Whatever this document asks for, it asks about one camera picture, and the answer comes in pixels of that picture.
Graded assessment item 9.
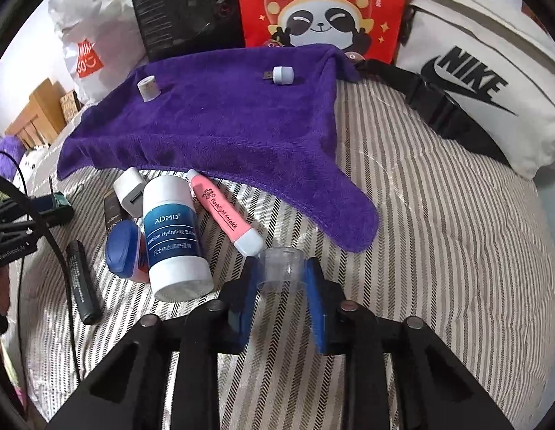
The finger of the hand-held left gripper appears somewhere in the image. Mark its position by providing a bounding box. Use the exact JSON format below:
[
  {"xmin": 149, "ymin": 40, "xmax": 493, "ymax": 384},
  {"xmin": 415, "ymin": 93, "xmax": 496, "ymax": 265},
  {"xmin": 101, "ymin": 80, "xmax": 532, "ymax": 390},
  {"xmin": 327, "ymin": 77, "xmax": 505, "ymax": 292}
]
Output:
[
  {"xmin": 31, "ymin": 207, "xmax": 76, "ymax": 227},
  {"xmin": 9, "ymin": 196, "xmax": 55, "ymax": 216}
]

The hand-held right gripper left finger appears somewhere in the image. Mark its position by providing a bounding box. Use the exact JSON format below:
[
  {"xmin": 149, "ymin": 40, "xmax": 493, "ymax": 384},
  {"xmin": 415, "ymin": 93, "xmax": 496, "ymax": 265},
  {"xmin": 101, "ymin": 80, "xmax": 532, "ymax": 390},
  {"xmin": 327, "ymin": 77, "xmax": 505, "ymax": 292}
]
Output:
[{"xmin": 44, "ymin": 256, "xmax": 266, "ymax": 430}]

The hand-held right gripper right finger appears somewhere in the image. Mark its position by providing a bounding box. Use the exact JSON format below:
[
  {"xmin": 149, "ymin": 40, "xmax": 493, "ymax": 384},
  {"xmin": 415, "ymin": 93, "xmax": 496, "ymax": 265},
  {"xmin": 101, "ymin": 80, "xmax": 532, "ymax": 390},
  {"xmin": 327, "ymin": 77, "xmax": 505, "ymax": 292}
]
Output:
[{"xmin": 304, "ymin": 256, "xmax": 516, "ymax": 430}]

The green binder clip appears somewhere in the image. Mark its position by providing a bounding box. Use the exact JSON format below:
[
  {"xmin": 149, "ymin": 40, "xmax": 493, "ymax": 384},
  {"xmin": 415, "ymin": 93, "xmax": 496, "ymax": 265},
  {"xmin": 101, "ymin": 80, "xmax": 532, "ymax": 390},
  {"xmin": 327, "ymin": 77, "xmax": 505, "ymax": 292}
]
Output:
[{"xmin": 49, "ymin": 178, "xmax": 67, "ymax": 209}]

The clear plastic cap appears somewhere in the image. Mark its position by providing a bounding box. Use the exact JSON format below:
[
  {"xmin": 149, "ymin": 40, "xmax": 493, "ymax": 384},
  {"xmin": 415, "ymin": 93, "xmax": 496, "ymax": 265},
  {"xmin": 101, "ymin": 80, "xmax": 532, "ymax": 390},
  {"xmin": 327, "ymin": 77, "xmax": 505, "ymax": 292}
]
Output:
[{"xmin": 258, "ymin": 246, "xmax": 309, "ymax": 294}]

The brown and gold tube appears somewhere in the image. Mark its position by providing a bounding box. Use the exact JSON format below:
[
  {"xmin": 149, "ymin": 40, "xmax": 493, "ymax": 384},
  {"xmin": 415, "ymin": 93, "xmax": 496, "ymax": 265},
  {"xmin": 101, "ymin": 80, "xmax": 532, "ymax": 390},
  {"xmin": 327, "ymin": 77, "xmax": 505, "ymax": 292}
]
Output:
[{"xmin": 103, "ymin": 190, "xmax": 132, "ymax": 234}]

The black lighter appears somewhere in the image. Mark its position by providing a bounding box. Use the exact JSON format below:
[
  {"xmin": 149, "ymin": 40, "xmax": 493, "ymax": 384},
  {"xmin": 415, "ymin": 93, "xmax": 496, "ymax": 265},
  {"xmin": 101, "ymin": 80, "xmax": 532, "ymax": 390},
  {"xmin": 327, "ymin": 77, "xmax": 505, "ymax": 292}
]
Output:
[{"xmin": 66, "ymin": 240, "xmax": 102, "ymax": 325}]

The white charger adapter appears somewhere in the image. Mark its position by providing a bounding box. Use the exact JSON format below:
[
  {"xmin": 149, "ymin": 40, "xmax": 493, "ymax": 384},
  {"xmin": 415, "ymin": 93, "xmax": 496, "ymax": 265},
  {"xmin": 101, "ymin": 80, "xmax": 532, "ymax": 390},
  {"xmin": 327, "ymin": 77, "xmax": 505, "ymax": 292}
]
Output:
[{"xmin": 113, "ymin": 167, "xmax": 147, "ymax": 221}]

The white and blue balm stick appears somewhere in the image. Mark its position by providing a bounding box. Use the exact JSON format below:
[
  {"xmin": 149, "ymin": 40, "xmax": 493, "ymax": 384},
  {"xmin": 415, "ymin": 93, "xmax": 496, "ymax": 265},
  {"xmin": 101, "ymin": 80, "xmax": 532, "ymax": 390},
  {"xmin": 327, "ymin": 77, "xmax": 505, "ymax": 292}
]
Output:
[{"xmin": 142, "ymin": 175, "xmax": 214, "ymax": 303}]

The pink pen flashlight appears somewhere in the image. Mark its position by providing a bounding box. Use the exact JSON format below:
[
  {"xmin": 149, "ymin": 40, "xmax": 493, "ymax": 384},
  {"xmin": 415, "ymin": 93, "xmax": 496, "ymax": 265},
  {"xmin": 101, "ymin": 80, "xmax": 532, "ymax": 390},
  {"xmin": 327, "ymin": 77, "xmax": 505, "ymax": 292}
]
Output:
[{"xmin": 186, "ymin": 169, "xmax": 266, "ymax": 258}]

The purple fluffy cloth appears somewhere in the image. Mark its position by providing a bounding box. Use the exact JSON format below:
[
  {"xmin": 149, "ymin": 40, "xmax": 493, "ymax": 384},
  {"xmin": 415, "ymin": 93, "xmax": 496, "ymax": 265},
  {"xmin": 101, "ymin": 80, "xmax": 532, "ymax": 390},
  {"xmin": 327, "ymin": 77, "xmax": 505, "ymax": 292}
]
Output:
[{"xmin": 0, "ymin": 134, "xmax": 27, "ymax": 180}]

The blue lidded jar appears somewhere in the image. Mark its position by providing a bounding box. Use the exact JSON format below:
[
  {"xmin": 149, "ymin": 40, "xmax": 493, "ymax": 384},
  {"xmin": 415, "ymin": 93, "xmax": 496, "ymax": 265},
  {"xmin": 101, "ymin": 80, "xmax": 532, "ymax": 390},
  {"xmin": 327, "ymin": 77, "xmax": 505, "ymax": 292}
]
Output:
[{"xmin": 105, "ymin": 223, "xmax": 152, "ymax": 284}]

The wooden furniture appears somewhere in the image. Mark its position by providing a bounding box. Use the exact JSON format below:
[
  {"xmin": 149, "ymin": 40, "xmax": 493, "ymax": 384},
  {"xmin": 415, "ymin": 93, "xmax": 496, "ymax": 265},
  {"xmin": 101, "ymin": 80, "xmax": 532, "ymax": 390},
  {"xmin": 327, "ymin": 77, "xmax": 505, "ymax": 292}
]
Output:
[{"xmin": 6, "ymin": 78, "xmax": 79, "ymax": 151}]

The striped bed quilt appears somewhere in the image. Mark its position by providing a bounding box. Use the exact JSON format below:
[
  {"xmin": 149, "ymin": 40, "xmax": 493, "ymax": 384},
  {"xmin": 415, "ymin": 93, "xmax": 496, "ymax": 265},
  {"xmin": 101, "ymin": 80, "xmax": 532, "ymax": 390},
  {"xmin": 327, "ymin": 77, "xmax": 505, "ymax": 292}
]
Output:
[{"xmin": 0, "ymin": 72, "xmax": 555, "ymax": 430}]

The white tape roll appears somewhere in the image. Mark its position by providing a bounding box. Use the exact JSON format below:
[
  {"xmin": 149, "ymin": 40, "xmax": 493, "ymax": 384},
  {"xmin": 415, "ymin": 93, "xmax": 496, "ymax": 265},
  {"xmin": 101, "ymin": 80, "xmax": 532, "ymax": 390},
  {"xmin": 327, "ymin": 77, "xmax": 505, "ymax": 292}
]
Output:
[{"xmin": 137, "ymin": 76, "xmax": 161, "ymax": 102}]

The white shopping bag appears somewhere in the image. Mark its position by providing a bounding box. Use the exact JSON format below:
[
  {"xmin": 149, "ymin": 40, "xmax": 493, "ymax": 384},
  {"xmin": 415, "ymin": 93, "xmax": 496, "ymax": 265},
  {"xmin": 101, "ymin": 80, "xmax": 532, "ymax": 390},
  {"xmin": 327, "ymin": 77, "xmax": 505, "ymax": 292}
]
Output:
[{"xmin": 48, "ymin": 0, "xmax": 150, "ymax": 105}]

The purple towel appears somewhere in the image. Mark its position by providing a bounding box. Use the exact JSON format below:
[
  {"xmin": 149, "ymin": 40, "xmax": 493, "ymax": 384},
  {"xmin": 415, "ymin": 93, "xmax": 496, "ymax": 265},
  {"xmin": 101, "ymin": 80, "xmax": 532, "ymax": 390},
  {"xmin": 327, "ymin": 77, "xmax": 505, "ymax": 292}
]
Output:
[{"xmin": 57, "ymin": 45, "xmax": 380, "ymax": 254}]

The white usb night light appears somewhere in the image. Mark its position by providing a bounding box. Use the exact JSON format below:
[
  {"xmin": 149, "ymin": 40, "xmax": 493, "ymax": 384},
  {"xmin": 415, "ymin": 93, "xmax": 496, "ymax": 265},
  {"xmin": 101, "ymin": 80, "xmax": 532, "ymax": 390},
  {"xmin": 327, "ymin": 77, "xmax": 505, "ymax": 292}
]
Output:
[{"xmin": 264, "ymin": 65, "xmax": 295, "ymax": 85}]

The black headphone box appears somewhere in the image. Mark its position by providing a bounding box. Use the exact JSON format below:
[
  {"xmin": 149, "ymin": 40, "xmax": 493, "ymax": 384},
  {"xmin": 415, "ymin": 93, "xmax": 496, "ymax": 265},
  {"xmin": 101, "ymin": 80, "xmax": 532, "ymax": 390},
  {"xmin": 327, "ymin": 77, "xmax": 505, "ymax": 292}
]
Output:
[{"xmin": 128, "ymin": 0, "xmax": 247, "ymax": 62}]

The red panda print bag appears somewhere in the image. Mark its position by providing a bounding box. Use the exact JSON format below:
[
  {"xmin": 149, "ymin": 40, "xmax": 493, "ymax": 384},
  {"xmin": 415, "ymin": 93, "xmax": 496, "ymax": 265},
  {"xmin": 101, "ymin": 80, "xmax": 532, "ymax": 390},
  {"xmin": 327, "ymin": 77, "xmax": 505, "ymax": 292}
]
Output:
[{"xmin": 235, "ymin": 0, "xmax": 410, "ymax": 66}]

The white waist bag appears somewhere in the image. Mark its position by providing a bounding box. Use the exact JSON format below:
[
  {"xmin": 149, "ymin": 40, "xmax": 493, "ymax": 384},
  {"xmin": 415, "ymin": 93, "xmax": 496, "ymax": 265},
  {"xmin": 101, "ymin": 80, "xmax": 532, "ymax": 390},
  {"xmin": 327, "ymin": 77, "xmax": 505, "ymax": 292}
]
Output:
[{"xmin": 356, "ymin": 0, "xmax": 555, "ymax": 182}]

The black cable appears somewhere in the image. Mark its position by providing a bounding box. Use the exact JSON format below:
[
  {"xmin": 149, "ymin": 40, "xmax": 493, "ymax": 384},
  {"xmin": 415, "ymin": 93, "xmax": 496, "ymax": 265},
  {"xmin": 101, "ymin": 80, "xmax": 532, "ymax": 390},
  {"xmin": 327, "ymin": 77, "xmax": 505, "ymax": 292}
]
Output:
[{"xmin": 0, "ymin": 150, "xmax": 81, "ymax": 368}]

